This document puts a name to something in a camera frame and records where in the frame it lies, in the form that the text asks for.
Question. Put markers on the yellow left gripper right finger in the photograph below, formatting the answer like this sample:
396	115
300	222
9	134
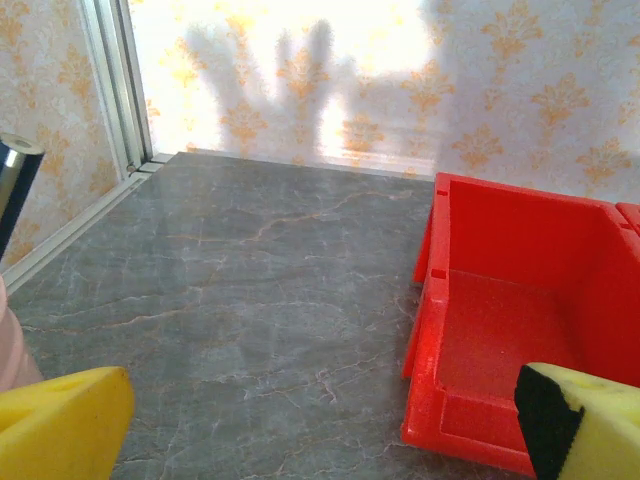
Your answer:
600	435

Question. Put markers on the red plastic bin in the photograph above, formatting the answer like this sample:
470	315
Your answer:
500	300
631	215

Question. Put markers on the aluminium side rail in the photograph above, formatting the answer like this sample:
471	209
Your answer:
75	227

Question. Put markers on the dark pencil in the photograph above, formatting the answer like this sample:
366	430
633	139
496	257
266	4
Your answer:
15	185

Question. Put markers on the pink pencil cup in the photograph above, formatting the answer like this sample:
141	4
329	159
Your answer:
12	345

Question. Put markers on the aluminium frame post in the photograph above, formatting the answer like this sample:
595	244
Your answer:
117	100

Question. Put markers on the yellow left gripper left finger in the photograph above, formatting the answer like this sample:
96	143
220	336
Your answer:
55	430

